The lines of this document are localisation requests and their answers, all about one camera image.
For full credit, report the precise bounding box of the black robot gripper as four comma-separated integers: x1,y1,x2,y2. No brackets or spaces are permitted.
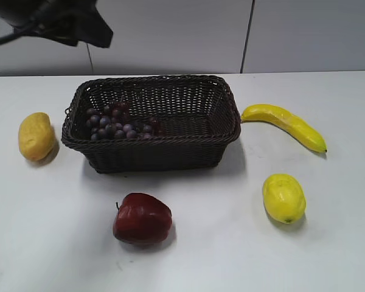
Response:
0,0,113,48

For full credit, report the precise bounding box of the purple grape bunch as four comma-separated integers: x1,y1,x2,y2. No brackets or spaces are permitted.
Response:
85,100,164,141

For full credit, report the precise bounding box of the dark woven wicker basket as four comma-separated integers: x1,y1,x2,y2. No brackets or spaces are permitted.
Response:
61,75,240,173

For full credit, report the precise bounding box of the dull yellow mango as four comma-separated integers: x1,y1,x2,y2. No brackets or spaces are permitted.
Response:
18,112,56,161

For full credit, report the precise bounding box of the red apple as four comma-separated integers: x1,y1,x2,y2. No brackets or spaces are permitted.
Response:
113,193,172,245

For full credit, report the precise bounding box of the yellow banana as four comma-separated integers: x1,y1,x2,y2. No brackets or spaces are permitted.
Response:
241,104,327,153

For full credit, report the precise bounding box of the bright yellow lemon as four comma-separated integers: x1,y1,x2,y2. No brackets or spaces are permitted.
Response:
262,173,307,224

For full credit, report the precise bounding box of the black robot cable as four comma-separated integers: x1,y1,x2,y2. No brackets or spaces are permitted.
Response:
0,21,40,49

